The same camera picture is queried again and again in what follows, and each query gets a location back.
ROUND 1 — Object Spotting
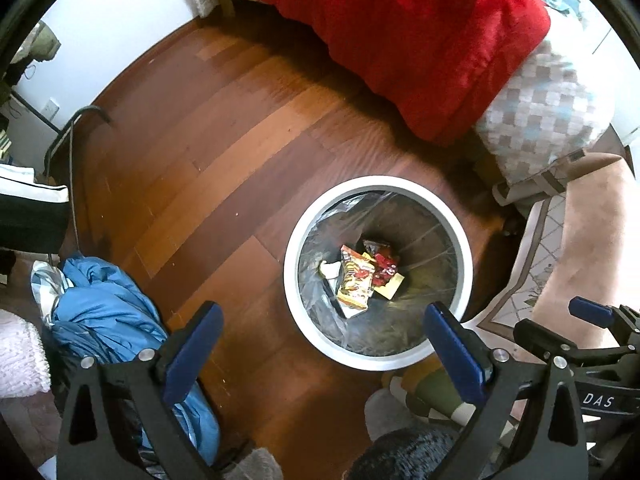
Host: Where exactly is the pink patterned bed sheet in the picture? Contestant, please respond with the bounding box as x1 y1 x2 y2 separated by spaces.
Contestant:
464 154 639 350

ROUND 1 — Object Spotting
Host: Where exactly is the yellow cigarette box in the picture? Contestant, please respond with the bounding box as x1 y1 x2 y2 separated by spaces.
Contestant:
373 273 405 300

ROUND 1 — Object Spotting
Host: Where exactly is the orange red snack bag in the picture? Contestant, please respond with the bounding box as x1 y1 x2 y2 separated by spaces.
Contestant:
336 245 375 311

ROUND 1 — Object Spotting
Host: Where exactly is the white barcode box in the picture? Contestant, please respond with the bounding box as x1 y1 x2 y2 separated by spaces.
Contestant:
318 260 360 320

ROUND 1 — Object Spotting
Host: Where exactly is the white round trash bin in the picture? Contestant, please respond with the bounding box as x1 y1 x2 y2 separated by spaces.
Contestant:
283 176 473 372

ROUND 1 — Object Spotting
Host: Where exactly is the blue jacket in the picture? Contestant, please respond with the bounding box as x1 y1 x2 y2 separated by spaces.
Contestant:
29 255 220 465

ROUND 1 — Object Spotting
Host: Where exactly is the dark red snack wrapper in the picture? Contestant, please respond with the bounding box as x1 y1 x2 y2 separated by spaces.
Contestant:
362 240 399 286

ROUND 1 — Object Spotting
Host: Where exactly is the checked quilt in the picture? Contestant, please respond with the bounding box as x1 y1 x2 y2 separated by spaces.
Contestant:
475 38 614 185

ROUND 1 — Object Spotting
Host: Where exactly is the red blanket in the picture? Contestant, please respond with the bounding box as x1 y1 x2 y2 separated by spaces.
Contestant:
259 0 551 146

